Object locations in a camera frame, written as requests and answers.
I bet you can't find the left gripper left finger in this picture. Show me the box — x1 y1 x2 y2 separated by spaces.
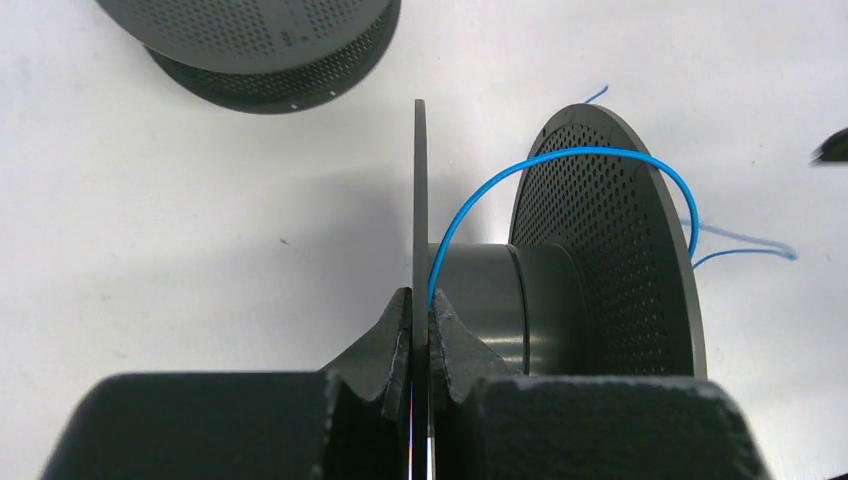
43 288 412 479

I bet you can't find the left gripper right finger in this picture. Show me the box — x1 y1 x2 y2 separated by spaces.
429 292 770 479

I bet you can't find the thin blue wire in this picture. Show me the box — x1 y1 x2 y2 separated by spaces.
427 84 800 309

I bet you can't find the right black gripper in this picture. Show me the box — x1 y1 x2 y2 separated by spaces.
811 128 848 166

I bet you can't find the black spool lying flat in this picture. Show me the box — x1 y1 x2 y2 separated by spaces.
98 0 401 115

